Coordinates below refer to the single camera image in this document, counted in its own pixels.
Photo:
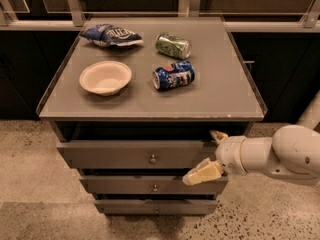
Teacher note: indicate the white paper bowl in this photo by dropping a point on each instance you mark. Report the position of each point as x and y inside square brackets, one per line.
[105, 78]

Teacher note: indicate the blue pepsi can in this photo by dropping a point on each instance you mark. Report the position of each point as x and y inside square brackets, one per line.
[173, 75]

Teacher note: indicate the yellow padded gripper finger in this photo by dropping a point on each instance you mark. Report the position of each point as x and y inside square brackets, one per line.
[218, 136]
[205, 171]

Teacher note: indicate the blue crumpled chip bag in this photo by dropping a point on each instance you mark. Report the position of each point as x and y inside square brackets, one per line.
[105, 35]

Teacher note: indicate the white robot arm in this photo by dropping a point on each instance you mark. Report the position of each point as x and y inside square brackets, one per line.
[292, 154]

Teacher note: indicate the grey top drawer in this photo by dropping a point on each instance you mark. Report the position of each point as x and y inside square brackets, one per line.
[136, 154]

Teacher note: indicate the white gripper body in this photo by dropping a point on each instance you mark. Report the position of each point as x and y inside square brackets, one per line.
[230, 154]

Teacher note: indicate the grey bottom drawer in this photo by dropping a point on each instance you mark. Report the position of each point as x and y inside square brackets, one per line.
[156, 207]

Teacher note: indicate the green soda can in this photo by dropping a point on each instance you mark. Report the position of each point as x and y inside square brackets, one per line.
[173, 46]

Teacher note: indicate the grey drawer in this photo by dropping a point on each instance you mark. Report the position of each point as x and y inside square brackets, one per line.
[136, 154]
[126, 185]
[156, 207]

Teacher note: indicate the metal glass railing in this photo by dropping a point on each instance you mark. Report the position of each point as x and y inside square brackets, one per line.
[234, 15]

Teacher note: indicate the grey middle drawer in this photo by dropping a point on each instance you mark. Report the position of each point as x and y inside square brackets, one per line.
[126, 185]

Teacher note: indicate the grey drawer cabinet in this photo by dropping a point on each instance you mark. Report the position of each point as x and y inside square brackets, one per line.
[222, 97]

